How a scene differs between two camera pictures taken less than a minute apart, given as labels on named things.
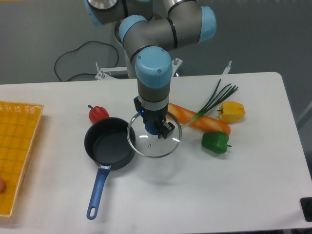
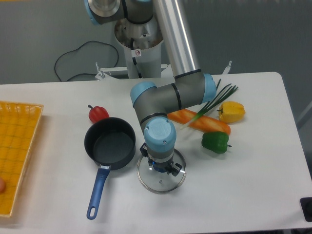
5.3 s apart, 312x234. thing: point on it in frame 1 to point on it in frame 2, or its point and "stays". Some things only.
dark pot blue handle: (106, 141) stays
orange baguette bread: (184, 115) stays
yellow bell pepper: (231, 111) stays
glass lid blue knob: (152, 146) to (161, 183)
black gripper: (156, 116) to (168, 166)
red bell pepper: (97, 113) stays
